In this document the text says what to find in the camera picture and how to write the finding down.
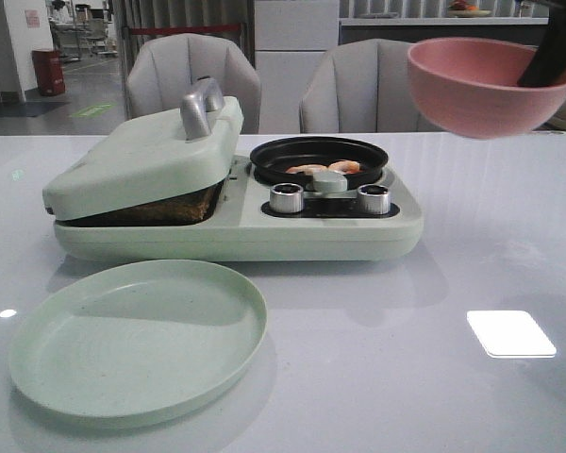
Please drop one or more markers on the beige armchair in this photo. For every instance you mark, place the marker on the beige armchair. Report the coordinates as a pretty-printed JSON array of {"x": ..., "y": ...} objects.
[
  {"x": 165, "y": 69},
  {"x": 362, "y": 87}
]

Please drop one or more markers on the right silver control knob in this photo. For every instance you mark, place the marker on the right silver control knob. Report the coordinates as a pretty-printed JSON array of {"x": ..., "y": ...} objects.
[{"x": 373, "y": 199}]

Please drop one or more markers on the pink plastic bowl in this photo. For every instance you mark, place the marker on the pink plastic bowl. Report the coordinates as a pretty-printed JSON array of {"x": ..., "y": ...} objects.
[{"x": 469, "y": 86}]

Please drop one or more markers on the bread slice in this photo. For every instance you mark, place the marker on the bread slice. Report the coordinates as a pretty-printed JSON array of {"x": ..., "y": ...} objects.
[{"x": 183, "y": 210}]

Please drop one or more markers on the pink shrimp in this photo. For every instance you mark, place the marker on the pink shrimp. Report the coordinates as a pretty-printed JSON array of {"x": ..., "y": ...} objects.
[
  {"x": 306, "y": 169},
  {"x": 345, "y": 167}
]

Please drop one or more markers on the fruit plate on counter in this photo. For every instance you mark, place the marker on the fruit plate on counter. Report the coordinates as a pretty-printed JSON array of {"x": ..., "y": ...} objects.
[{"x": 463, "y": 9}]

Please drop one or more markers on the dark counter with white top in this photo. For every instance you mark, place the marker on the dark counter with white top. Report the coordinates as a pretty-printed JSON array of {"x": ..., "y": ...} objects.
[{"x": 527, "y": 31}]

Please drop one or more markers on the mint green round plate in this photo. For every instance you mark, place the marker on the mint green round plate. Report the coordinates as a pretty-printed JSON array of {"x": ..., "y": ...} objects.
[{"x": 139, "y": 344}]

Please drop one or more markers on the left silver control knob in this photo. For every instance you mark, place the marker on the left silver control knob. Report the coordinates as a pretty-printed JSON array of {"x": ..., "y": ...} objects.
[{"x": 286, "y": 198}]

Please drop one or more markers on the mint green breakfast maker base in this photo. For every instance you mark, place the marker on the mint green breakfast maker base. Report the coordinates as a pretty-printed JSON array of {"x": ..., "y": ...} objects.
[{"x": 244, "y": 228}]

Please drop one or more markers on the left beige armchair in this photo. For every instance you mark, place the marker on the left beige armchair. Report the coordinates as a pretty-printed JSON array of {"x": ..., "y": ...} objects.
[{"x": 165, "y": 69}]

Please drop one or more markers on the silver control knob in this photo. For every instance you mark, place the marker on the silver control knob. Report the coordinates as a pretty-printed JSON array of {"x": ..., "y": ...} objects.
[
  {"x": 286, "y": 198},
  {"x": 373, "y": 199}
]

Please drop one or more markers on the right beige armchair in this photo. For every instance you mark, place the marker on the right beige armchair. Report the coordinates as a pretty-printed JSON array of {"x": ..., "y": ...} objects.
[{"x": 362, "y": 87}]

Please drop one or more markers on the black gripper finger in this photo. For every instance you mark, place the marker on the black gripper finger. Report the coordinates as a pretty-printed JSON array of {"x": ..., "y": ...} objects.
[{"x": 549, "y": 61}]

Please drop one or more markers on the black round frying pan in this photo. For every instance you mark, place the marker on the black round frying pan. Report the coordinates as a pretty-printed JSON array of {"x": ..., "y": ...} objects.
[{"x": 272, "y": 160}]

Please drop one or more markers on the red barrier belt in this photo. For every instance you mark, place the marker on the red barrier belt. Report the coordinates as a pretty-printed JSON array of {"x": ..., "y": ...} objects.
[{"x": 202, "y": 29}]

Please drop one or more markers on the white cabinet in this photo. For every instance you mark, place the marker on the white cabinet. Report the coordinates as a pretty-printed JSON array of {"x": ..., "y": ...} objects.
[{"x": 290, "y": 38}]

